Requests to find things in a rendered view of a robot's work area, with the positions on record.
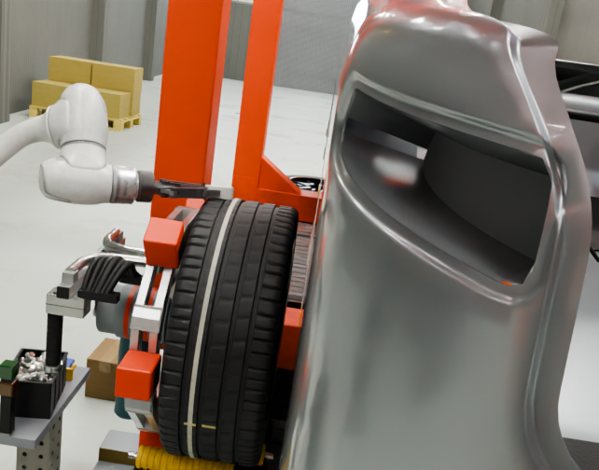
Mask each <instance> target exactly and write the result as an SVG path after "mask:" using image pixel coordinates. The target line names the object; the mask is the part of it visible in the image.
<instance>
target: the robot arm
mask: <svg viewBox="0 0 599 470"><path fill-rule="evenodd" d="M107 139H108V120H107V112H106V107H105V103H104V99H103V98H102V96H101V94H100V93H99V91H98V90H97V89H96V88H94V87H93V86H91V85H88V84H83V83H76V84H73V85H70V86H69V87H67V88H66V89H65V91H64V92H63V93H62V95H61V100H59V101H58V102H57V103H56V104H54V105H50V106H49V107H48V109H47V111H46V112H45V113H44V114H43V115H41V116H38V117H32V118H29V119H27V120H24V121H23V122H20V123H18V124H16V125H15V126H13V127H11V128H10V129H8V130H7V131H5V132H3V133H2V134H1V135H0V167H1V166H2V165H4V164H5V163H6V162H7V161H8V160H10V159H11V158H12V157H13V156H14V155H16V154H17V153H18V152H19V151H21V150H22V149H24V148H25V147H26V146H28V145H31V144H33V143H38V142H47V143H50V144H52V145H53V146H54V147H55V148H57V149H61V151H60V157H59V158H56V157H55V158H51V159H47V160H45V161H44V162H42V163H41V164H40V167H39V174H38V184H39V189H40V191H41V193H42V194H43V195H44V197H46V198H48V199H51V200H56V201H60V202H66V203H72V204H79V205H97V204H101V203H111V204H114V203H117V204H130V205H132V204H133V202H134V200H135V201H136V202H148V203H150V202H152V200H153V196H154V195H155V194H157V195H160V196H161V197H162V198H168V197H169V198H170V199H178V198H181V199H204V200H206V198H210V199H222V200H232V199H233V191H234V188H233V187H221V186H209V185H206V184H205V183H204V182H202V185H201V184H199V183H198V184H196V183H188V182H180V181H172V180H166V179H160V180H159V181H155V176H154V173H153V172H151V171H136V170H135V168H134V167H131V166H120V165H115V164H114V165H111V164H107V158H106V144H107Z"/></svg>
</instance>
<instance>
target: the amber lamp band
mask: <svg viewBox="0 0 599 470"><path fill-rule="evenodd" d="M18 390H19V379H18V378H16V379H15V380H14V381H13V382H12V383H7V382H2V381H0V395H2V396H8V397H12V396H13V395H14V394H15V393H16V392H17V391H18Z"/></svg>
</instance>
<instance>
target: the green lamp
mask: <svg viewBox="0 0 599 470"><path fill-rule="evenodd" d="M19 365H20V363H19V361H13V360H7V359H6V360H5V361H3V362H2V363H1V364H0V379H4V380H14V379H15V378H16V377H17V376H18V374H19Z"/></svg>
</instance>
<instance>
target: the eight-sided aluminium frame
mask: <svg viewBox="0 0 599 470"><path fill-rule="evenodd" d="M199 210H200V209H198V208H191V207H186V206H179V205H178V206H177V207H175V208H174V210H173V211H172V213H171V214H170V215H169V216H168V217H167V218H166V219H169V220H174V221H181V222H183V223H184V233H185V241H186V239H187V238H188V235H189V233H190V231H191V227H192V225H193V222H194V220H195V218H196V215H197V213H198V212H199ZM157 270H158V266H153V265H148V264H146V269H145V272H144V276H143V280H142V282H141V286H140V289H139V293H138V296H137V299H136V302H135V303H134V304H133V309H132V319H131V323H130V329H131V337H130V349H129V350H136V351H142V341H143V331H146V332H149V343H148V352H149V353H158V354H160V341H161V333H162V328H163V323H164V317H165V312H166V306H167V302H168V298H169V295H170V291H171V288H172V284H173V280H174V274H175V270H176V269H172V268H164V271H163V274H162V278H161V282H160V288H159V292H158V295H157V299H156V302H155V306H149V305H148V301H149V298H150V294H151V291H152V287H153V283H154V281H155V277H156V273H157ZM159 391H160V383H159V384H158V386H157V387H156V389H155V391H154V393H153V395H152V396H151V398H150V400H149V401H142V400H135V399H130V398H124V405H125V406H124V407H125V411H127V412H128V413H129V415H130V416H131V418H132V420H133V422H134V423H135V425H136V429H138V430H139V431H146V432H151V433H157V434H158V433H159V420H158V413H159V412H158V407H159Z"/></svg>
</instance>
